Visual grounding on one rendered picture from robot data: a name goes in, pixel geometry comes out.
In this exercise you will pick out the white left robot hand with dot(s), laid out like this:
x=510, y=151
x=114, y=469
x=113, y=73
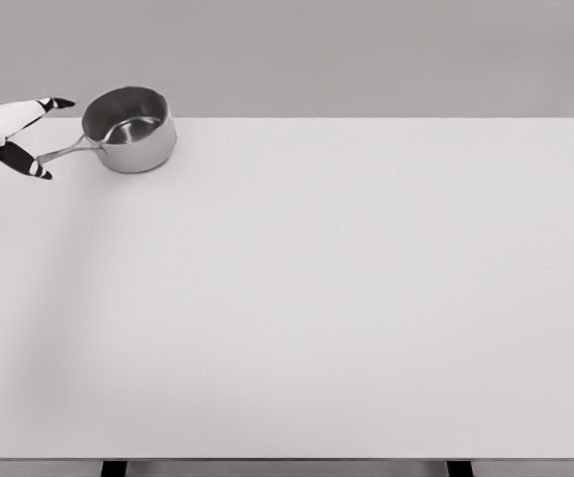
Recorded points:
x=4, y=122

